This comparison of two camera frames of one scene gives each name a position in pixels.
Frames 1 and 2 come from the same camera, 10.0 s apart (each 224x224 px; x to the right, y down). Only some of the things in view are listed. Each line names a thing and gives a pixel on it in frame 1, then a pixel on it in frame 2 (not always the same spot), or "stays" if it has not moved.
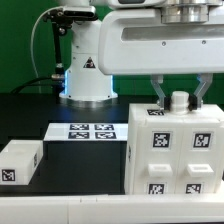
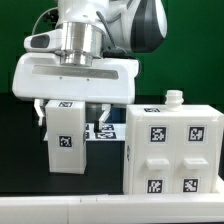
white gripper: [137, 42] to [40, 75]
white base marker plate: [87, 132] stays
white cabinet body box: [177, 151] stays
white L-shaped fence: [118, 208] stays
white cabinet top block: [19, 161] to [66, 134]
